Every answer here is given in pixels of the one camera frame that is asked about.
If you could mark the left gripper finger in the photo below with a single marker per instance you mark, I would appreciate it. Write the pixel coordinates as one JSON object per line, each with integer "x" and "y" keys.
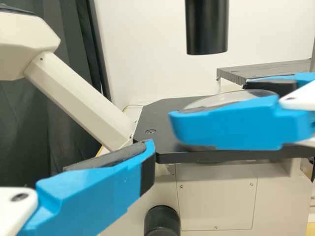
{"x": 93, "y": 196}

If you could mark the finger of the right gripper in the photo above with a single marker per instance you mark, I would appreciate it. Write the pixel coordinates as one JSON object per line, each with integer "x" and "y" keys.
{"x": 270, "y": 82}
{"x": 233, "y": 127}

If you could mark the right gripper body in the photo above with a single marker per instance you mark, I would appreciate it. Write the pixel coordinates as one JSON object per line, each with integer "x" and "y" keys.
{"x": 302, "y": 98}

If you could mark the petri dish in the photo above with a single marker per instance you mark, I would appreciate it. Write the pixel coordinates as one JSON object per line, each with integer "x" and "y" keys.
{"x": 221, "y": 98}

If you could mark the cream microscope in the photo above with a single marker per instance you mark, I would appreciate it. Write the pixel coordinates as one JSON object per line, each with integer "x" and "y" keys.
{"x": 73, "y": 98}

